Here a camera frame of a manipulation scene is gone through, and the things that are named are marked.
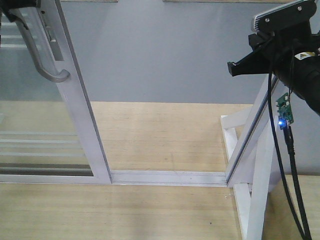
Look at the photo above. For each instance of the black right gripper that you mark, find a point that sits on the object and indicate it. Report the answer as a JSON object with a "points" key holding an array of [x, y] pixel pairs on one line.
{"points": [[293, 51]]}

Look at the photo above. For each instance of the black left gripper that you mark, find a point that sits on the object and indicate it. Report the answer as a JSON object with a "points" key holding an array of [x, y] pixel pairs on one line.
{"points": [[7, 5]]}

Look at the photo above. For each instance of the white framed sliding glass door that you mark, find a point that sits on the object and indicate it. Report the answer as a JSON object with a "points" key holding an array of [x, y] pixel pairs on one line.
{"points": [[48, 132]]}

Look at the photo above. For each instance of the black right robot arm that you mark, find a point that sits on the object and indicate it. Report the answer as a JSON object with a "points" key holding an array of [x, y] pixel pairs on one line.
{"points": [[307, 88]]}

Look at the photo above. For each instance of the green circuit board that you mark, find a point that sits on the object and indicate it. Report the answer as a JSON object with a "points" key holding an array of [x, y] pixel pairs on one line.
{"points": [[284, 110]]}

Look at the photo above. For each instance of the white support brace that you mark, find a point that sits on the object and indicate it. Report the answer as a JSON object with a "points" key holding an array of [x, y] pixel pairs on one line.
{"points": [[249, 168]]}

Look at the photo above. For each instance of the wooden platform board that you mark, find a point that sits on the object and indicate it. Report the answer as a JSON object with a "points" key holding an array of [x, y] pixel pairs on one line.
{"points": [[62, 211]]}

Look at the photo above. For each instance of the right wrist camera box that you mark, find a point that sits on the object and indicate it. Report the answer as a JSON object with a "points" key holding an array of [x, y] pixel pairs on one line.
{"points": [[284, 16]]}

